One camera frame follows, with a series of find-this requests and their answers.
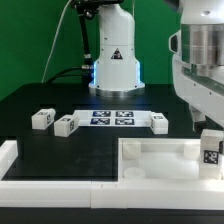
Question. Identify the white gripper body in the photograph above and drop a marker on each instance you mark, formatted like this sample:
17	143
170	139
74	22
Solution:
201	87

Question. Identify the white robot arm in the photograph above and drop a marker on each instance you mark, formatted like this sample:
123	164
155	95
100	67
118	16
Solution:
197	62

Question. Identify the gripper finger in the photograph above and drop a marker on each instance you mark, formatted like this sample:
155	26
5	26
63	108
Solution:
198	120

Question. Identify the white base tag plate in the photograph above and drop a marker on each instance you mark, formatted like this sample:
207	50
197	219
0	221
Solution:
113	118

